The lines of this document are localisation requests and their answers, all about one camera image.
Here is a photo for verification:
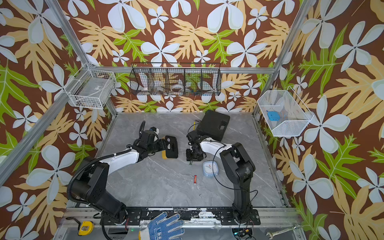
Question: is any green circuit board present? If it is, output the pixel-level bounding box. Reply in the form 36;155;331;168
232;228;253;240

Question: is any blue object in basket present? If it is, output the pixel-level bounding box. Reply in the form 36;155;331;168
267;111;281;122

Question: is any yellow tape measure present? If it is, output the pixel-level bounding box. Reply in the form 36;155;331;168
78;221;94;236

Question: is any black plastic tool case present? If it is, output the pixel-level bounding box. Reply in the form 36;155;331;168
196;110;230;142

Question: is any white wire basket left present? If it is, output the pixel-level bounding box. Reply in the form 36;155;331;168
65;64;117;110

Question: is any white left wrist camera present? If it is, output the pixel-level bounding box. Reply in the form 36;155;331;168
150;127;160;134

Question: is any white wire basket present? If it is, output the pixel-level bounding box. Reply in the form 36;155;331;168
65;64;117;110
258;87;314;138

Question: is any yellow square alarm clock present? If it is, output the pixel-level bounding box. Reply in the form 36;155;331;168
162;136;179;160

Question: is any blue white knit glove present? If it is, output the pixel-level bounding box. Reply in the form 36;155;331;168
139;212;185;240

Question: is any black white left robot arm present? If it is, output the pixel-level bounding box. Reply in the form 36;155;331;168
67;127;164;223

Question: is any silver open-end wrench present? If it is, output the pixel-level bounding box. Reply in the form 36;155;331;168
266;224;301;240

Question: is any black wire basket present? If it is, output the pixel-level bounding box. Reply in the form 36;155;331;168
128;62;222;96

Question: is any white wire basket right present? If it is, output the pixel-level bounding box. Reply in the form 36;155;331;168
258;87;314;138

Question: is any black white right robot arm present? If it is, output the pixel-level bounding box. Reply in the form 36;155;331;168
186;131;256;224

